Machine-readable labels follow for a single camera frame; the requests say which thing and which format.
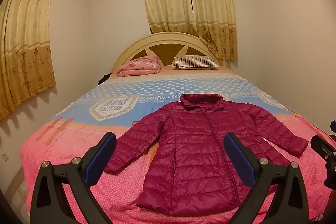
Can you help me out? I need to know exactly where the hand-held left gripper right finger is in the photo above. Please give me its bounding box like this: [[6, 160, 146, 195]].
[[223, 132, 310, 224]]

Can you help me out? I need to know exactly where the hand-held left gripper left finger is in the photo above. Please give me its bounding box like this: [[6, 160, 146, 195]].
[[28, 132, 117, 224]]

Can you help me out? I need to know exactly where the magenta puffer jacket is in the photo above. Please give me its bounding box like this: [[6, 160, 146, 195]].
[[104, 93, 309, 215]]

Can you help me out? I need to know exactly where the bed with pink blue bedspread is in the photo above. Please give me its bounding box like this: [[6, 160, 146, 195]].
[[20, 74, 332, 224]]

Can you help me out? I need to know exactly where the dark cloth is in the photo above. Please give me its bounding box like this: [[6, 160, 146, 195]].
[[98, 73, 112, 86]]

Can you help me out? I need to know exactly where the pink folded blanket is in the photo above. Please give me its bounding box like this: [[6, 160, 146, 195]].
[[115, 55, 161, 78]]

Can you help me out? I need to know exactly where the striped pillow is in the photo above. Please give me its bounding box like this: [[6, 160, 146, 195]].
[[171, 55, 221, 70]]

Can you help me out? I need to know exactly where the pink bed sheet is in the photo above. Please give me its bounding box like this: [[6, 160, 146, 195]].
[[110, 67, 235, 78]]

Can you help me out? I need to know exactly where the cream wooden headboard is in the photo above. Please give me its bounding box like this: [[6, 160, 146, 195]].
[[112, 32, 228, 74]]

